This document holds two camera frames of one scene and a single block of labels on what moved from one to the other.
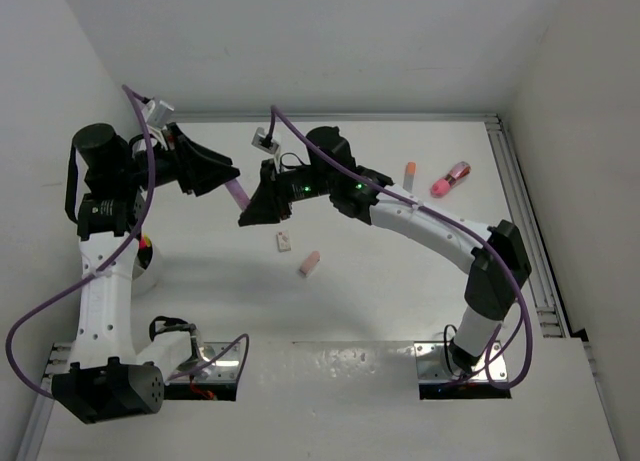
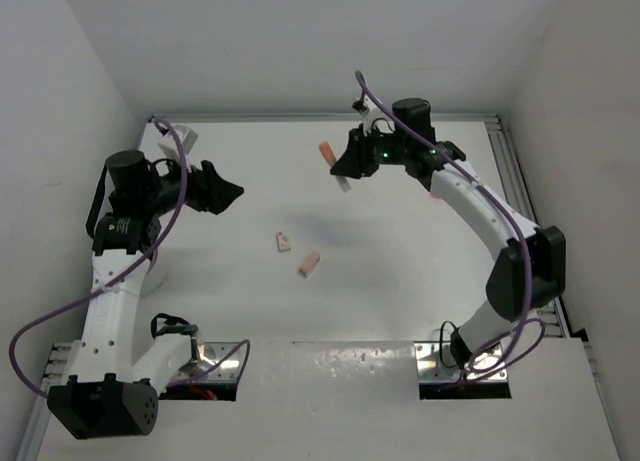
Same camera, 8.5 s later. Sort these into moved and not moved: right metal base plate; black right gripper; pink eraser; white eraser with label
Moved: black right gripper
Not moved: pink eraser; right metal base plate; white eraser with label
